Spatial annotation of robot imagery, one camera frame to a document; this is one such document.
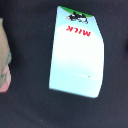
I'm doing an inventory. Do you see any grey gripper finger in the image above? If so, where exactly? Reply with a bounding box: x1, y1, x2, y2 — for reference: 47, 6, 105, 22
0, 18, 11, 93

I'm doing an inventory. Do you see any light blue milk carton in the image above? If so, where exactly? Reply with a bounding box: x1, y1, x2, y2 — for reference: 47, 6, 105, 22
49, 6, 104, 98

